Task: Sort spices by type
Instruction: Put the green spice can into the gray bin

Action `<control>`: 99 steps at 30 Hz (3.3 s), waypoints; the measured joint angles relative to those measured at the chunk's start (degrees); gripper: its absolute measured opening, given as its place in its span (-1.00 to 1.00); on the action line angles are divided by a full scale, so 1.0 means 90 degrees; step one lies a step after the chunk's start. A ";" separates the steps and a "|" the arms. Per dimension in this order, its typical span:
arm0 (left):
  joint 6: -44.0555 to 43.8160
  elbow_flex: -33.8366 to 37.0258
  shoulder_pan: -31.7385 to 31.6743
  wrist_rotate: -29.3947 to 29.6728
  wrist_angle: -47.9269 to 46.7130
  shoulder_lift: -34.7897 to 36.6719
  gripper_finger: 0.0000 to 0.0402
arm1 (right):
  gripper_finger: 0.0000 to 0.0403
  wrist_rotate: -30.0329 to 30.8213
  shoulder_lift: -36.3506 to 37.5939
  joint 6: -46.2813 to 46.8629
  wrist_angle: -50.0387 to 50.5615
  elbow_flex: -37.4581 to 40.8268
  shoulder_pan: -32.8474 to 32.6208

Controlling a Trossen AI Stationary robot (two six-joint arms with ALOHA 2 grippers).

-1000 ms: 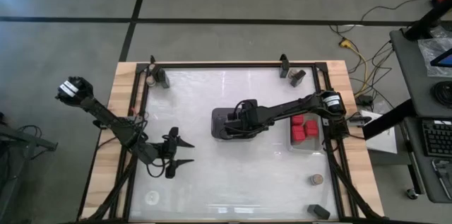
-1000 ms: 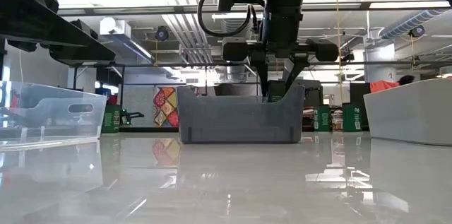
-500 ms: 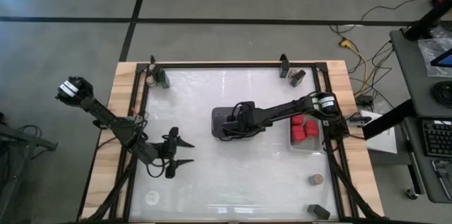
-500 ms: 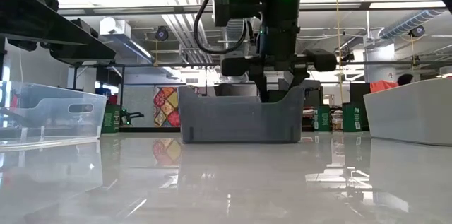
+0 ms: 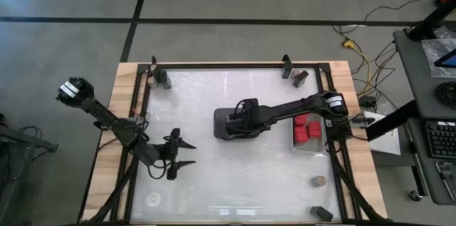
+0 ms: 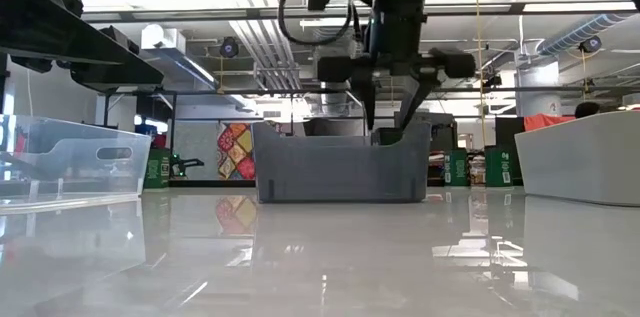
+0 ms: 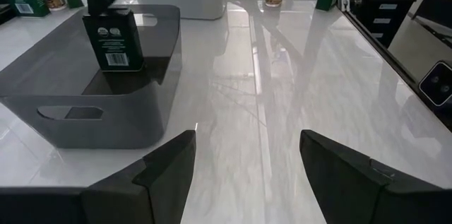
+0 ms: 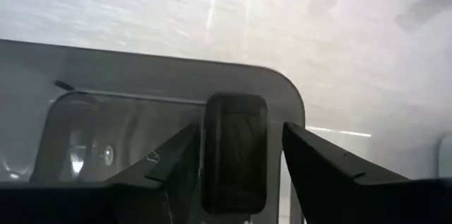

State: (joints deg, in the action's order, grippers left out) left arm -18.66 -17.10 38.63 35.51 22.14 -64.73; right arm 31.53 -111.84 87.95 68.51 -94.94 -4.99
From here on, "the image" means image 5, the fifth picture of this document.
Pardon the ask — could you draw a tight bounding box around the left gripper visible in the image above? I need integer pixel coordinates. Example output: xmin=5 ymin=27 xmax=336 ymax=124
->
xmin=152 ymin=127 xmax=197 ymax=181

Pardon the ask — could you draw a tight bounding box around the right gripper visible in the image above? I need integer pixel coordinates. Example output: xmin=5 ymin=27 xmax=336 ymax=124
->
xmin=224 ymin=98 xmax=276 ymax=137

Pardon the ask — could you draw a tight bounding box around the black block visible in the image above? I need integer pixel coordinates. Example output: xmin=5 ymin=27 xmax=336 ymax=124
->
xmin=309 ymin=205 xmax=334 ymax=222

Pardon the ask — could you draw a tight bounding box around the dark grey plastic bin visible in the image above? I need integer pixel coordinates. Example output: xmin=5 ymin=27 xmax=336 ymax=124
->
xmin=212 ymin=108 xmax=260 ymax=142

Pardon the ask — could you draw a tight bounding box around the clear glass spice jar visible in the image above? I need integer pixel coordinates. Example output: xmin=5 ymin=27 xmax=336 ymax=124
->
xmin=145 ymin=192 xmax=162 ymax=208

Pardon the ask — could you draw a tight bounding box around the white translucent plastic bin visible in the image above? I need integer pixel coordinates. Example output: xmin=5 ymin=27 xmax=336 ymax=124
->
xmin=290 ymin=110 xmax=327 ymax=155

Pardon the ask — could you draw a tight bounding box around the black power adapter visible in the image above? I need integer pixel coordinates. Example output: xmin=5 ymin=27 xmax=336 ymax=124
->
xmin=358 ymin=96 xmax=377 ymax=108

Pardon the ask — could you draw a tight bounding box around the white paper sheet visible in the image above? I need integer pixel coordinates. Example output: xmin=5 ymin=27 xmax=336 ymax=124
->
xmin=363 ymin=111 xmax=402 ymax=155

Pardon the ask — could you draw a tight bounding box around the black diagonal desk bar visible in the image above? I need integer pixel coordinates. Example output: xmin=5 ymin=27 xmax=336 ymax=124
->
xmin=366 ymin=100 xmax=420 ymax=142

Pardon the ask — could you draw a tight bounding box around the grey metal stand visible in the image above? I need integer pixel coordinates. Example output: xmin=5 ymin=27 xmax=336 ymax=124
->
xmin=0 ymin=111 xmax=60 ymax=226

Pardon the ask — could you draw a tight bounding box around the grey office desk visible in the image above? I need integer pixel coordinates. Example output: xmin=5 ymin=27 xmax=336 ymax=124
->
xmin=393 ymin=28 xmax=456 ymax=206

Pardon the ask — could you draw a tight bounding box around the black computer keyboard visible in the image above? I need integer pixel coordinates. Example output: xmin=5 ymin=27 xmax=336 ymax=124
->
xmin=425 ymin=120 xmax=456 ymax=160

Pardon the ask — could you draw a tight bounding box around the clear plastic bag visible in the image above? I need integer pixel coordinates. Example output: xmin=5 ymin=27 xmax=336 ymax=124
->
xmin=421 ymin=36 xmax=456 ymax=78

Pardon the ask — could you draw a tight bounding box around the grey metal hand tool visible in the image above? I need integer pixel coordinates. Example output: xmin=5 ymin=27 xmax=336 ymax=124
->
xmin=435 ymin=160 xmax=456 ymax=204

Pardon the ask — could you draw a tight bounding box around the monitor with blue screen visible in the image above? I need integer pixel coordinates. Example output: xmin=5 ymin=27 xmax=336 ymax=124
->
xmin=433 ymin=48 xmax=456 ymax=69

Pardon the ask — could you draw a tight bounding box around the black aluminium table frame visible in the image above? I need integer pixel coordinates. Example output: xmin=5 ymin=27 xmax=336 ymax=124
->
xmin=80 ymin=61 xmax=389 ymax=226

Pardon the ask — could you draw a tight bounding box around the yellow floor cable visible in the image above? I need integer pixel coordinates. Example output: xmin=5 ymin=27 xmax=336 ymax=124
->
xmin=341 ymin=39 xmax=373 ymax=97

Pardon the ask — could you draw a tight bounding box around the long black floor cable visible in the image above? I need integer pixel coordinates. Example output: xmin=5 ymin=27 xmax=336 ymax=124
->
xmin=363 ymin=0 xmax=436 ymax=22

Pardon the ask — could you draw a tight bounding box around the coiled black cable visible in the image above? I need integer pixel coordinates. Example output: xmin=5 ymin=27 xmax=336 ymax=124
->
xmin=435 ymin=81 xmax=456 ymax=110

